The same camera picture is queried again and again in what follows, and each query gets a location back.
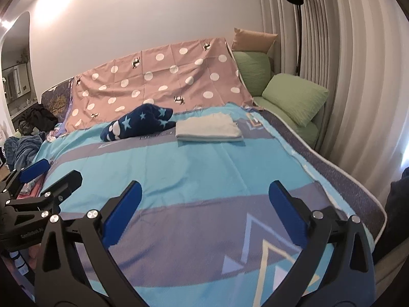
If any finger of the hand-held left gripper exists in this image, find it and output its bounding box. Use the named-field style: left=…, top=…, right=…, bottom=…
left=38, top=170, right=83, bottom=204
left=0, top=159, right=51, bottom=199

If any navy star-print blanket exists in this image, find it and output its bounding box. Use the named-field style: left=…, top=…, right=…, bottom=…
left=100, top=103, right=177, bottom=142

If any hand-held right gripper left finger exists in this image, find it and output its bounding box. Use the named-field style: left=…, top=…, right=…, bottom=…
left=33, top=181, right=151, bottom=307

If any pink polka dot sheet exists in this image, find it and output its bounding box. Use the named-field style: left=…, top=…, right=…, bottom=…
left=65, top=36, right=254, bottom=133

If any pile of dark clothes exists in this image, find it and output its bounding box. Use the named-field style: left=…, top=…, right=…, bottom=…
left=18, top=104, right=59, bottom=131

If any grey long-sleeve shirt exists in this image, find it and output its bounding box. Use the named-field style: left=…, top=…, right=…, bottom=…
left=175, top=113, right=244, bottom=142

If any pink folded cloth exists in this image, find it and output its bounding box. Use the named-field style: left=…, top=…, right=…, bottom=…
left=17, top=179, right=43, bottom=202

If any dark cloth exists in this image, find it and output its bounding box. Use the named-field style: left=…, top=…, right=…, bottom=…
left=372, top=166, right=409, bottom=263

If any dark blue blanket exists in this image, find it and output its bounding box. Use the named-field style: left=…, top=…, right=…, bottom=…
left=3, top=134, right=43, bottom=170

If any blue grey patterned bedspread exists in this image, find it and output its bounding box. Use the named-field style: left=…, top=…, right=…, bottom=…
left=19, top=102, right=389, bottom=307

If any white pleated curtain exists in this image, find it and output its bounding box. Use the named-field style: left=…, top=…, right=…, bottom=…
left=257, top=0, right=409, bottom=205

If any mirror cabinet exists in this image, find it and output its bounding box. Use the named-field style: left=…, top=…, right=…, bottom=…
left=2, top=64, right=31, bottom=98

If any patterned headboard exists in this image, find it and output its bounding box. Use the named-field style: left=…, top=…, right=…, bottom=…
left=41, top=78, right=75, bottom=124

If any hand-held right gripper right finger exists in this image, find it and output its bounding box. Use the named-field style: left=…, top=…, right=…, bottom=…
left=268, top=180, right=376, bottom=307

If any tan pillow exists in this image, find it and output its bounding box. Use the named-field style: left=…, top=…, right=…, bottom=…
left=232, top=27, right=278, bottom=53

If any green pillow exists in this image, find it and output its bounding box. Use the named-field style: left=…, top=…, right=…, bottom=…
left=232, top=50, right=272, bottom=96
left=262, top=73, right=330, bottom=127

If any green fitted sheet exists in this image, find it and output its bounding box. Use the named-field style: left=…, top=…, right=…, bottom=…
left=251, top=96, right=320, bottom=149

